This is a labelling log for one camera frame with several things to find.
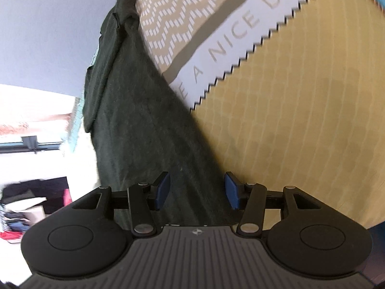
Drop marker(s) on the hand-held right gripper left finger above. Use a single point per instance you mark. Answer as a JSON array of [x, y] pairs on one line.
[[162, 191]]

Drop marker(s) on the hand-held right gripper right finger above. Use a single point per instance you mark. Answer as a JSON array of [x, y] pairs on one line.
[[233, 191]]

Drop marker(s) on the dark green sweater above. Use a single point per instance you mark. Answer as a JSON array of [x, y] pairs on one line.
[[144, 132]]

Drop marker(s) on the zigzag printed bed blanket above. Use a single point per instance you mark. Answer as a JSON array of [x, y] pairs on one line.
[[300, 96]]

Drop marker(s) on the cardboard box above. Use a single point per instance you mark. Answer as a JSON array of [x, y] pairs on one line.
[[34, 215]]

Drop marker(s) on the pink patterned curtain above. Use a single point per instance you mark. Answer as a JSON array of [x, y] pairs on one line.
[[33, 123]]

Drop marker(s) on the red cloth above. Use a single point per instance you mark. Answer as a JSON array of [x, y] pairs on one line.
[[10, 236]]

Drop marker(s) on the window with dark frame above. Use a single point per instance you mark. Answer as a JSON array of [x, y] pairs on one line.
[[30, 146]]

